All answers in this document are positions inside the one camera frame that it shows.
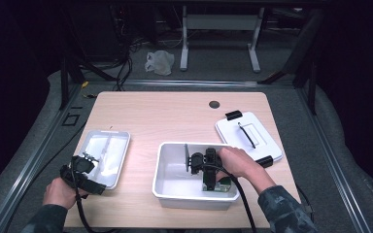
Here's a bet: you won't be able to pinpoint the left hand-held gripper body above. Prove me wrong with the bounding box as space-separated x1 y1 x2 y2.
59 150 100 196

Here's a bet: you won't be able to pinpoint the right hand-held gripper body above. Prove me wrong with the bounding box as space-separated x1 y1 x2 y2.
184 143 223 178

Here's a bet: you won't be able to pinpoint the white plastic storage box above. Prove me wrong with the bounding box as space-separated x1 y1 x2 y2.
152 141 242 211

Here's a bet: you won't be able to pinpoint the white plastic tray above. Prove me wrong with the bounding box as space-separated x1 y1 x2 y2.
77 129 132 191

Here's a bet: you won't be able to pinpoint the person's left hand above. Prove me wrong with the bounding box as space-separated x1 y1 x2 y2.
42 177 89 211

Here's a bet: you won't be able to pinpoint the person's right hand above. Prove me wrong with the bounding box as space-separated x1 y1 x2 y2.
216 147 277 195

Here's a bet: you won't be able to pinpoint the black stand legs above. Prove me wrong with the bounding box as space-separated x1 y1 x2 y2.
59 55 119 111

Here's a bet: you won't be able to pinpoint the crumpled clear plastic bag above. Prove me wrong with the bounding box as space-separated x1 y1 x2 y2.
144 50 176 77

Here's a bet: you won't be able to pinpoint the black slanted stand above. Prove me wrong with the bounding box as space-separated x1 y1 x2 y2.
257 9 325 115

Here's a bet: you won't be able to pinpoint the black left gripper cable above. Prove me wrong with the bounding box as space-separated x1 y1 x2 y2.
70 157 121 233

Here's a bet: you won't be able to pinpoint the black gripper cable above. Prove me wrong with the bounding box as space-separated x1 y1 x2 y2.
70 157 121 233
200 163 258 233

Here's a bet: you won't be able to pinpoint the thin black floor cable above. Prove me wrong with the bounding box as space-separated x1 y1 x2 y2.
33 119 89 178

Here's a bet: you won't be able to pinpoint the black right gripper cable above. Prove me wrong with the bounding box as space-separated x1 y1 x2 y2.
200 163 258 233

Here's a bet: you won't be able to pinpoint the white lid with black handle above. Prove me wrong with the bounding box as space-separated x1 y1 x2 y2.
215 110 285 169

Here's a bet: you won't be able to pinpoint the long metal floor rail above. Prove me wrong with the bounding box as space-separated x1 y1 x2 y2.
0 84 83 233
296 86 373 233

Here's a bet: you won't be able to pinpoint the short metal floor rail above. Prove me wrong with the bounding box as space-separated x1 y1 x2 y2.
119 79 260 89

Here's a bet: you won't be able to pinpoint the yellow plug with cable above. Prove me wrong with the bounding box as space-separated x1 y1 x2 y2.
80 81 98 100

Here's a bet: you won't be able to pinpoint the bundle of black cables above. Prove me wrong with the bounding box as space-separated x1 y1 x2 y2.
110 6 134 92

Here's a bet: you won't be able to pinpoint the white metal desk frame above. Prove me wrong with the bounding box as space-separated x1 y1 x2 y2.
179 4 266 74

